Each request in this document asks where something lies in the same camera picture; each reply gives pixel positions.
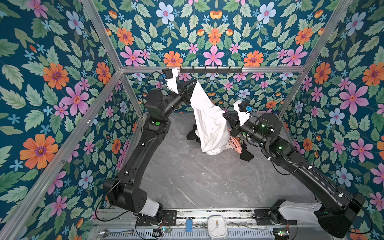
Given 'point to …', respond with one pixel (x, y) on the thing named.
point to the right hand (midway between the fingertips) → (226, 111)
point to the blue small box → (189, 225)
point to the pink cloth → (235, 142)
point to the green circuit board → (165, 230)
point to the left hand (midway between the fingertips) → (197, 75)
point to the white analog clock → (217, 226)
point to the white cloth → (212, 125)
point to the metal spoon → (105, 233)
